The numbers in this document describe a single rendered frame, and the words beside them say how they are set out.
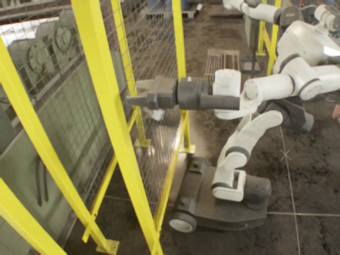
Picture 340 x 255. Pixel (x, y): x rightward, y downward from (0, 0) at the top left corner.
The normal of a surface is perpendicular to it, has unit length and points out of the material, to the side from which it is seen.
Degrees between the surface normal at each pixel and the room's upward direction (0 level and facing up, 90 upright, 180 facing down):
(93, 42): 90
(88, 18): 90
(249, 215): 0
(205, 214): 0
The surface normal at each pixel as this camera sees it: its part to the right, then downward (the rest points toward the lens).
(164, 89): -0.09, -0.76
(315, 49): -0.57, -0.07
